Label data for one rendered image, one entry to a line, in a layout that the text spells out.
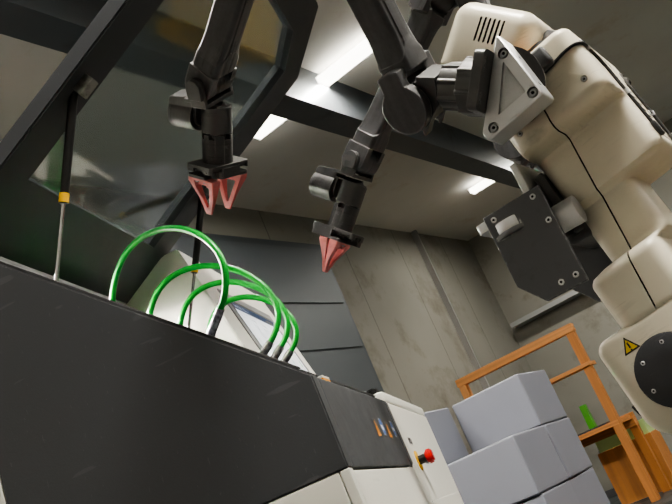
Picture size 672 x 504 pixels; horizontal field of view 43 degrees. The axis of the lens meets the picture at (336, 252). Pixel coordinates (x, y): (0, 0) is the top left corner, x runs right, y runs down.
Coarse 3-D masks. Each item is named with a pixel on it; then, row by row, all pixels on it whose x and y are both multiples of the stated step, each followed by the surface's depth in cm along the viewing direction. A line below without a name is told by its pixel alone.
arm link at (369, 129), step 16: (416, 0) 174; (416, 16) 177; (432, 16) 176; (448, 16) 181; (416, 32) 177; (432, 32) 178; (368, 112) 182; (368, 128) 181; (384, 128) 181; (352, 144) 183; (368, 144) 181; (384, 144) 184; (368, 160) 182; (368, 176) 188
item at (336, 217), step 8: (336, 208) 184; (344, 208) 183; (352, 208) 183; (336, 216) 184; (344, 216) 183; (352, 216) 184; (320, 224) 185; (328, 224) 185; (336, 224) 183; (344, 224) 183; (352, 224) 184; (336, 232) 183; (344, 232) 182; (360, 240) 185
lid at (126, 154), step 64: (128, 0) 163; (192, 0) 181; (256, 0) 200; (64, 64) 162; (128, 64) 176; (256, 64) 215; (64, 128) 168; (128, 128) 188; (256, 128) 230; (0, 192) 164; (128, 192) 202; (192, 192) 223; (64, 256) 192; (128, 256) 214
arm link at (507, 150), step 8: (432, 0) 174; (440, 0) 175; (448, 0) 177; (456, 0) 173; (464, 0) 171; (472, 0) 171; (480, 0) 170; (488, 0) 172; (432, 8) 179; (440, 8) 178; (448, 8) 179; (496, 144) 162; (504, 144) 161; (512, 144) 161; (504, 152) 161; (512, 152) 160
